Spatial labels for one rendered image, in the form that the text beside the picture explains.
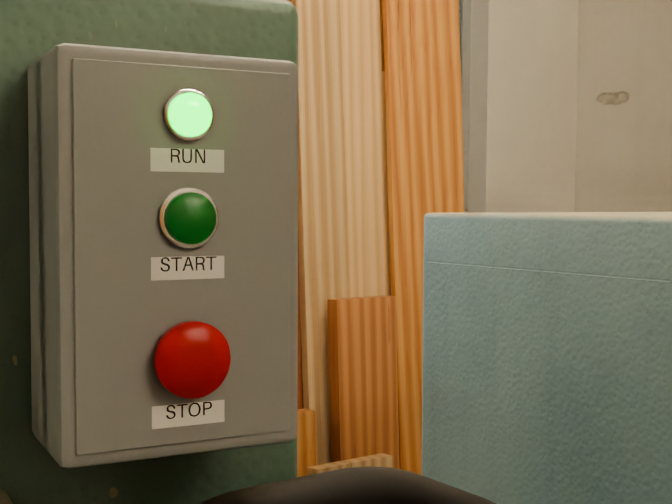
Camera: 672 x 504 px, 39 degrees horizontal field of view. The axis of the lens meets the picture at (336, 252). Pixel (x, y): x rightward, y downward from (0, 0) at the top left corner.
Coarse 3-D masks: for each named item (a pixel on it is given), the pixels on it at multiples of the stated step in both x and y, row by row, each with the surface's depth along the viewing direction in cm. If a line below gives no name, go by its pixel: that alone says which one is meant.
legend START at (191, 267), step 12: (156, 264) 37; (168, 264) 37; (180, 264) 37; (192, 264) 38; (204, 264) 38; (216, 264) 38; (156, 276) 37; (168, 276) 37; (180, 276) 37; (192, 276) 38; (204, 276) 38; (216, 276) 38
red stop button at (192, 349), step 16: (176, 336) 37; (192, 336) 37; (208, 336) 37; (160, 352) 36; (176, 352) 36; (192, 352) 37; (208, 352) 37; (224, 352) 37; (160, 368) 36; (176, 368) 37; (192, 368) 37; (208, 368) 37; (224, 368) 38; (176, 384) 37; (192, 384) 37; (208, 384) 37
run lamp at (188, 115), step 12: (180, 96) 37; (192, 96) 37; (204, 96) 37; (168, 108) 37; (180, 108) 37; (192, 108) 37; (204, 108) 37; (168, 120) 37; (180, 120) 37; (192, 120) 37; (204, 120) 37; (180, 132) 37; (192, 132) 37; (204, 132) 37
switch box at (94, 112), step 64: (64, 64) 35; (128, 64) 36; (192, 64) 37; (256, 64) 39; (64, 128) 35; (128, 128) 36; (256, 128) 39; (64, 192) 35; (128, 192) 36; (256, 192) 39; (64, 256) 36; (128, 256) 36; (256, 256) 39; (64, 320) 36; (128, 320) 37; (192, 320) 38; (256, 320) 39; (64, 384) 36; (128, 384) 37; (256, 384) 39; (64, 448) 36; (128, 448) 37; (192, 448) 38
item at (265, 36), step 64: (0, 0) 40; (64, 0) 41; (128, 0) 42; (192, 0) 44; (256, 0) 45; (0, 64) 40; (0, 128) 40; (0, 192) 40; (0, 256) 40; (0, 320) 40; (0, 384) 40; (0, 448) 41; (256, 448) 46
